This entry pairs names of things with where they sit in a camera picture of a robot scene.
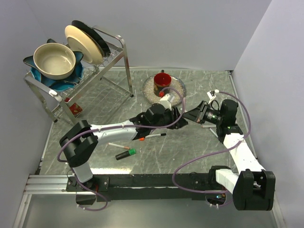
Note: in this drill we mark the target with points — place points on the beige ceramic bowl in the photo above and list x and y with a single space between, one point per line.
54 60

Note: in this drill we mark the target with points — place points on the black plate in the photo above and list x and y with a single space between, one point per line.
94 35

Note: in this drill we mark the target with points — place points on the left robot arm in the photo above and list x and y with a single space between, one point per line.
80 141

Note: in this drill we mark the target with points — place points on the black red mug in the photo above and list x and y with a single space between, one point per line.
160 81

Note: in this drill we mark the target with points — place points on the speckled grey plate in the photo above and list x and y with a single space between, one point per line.
148 90

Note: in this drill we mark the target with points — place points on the white pen pink tip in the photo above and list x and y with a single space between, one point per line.
208 126

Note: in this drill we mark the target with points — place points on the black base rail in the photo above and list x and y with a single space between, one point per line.
108 187

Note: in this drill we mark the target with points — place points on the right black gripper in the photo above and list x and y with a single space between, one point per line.
195 114

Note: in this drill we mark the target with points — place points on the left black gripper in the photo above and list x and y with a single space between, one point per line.
175 115

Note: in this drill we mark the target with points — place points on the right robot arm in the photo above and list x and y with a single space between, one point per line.
252 187

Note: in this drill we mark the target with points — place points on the cream plate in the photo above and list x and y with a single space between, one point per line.
79 41

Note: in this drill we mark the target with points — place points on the steel dish rack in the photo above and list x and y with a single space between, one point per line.
85 84

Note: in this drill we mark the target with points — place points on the blue star-shaped dish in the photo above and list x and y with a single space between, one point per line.
59 85

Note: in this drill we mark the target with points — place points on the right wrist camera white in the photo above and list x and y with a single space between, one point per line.
212 95

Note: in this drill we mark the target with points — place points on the green cap black highlighter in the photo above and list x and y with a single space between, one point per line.
125 154

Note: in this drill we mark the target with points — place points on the pink cap white pen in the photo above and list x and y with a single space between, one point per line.
119 146

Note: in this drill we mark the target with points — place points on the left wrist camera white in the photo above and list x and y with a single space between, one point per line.
167 100

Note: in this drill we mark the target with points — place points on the red sticker tag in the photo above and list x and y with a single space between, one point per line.
75 109

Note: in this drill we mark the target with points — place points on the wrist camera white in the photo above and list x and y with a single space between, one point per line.
212 95
167 100

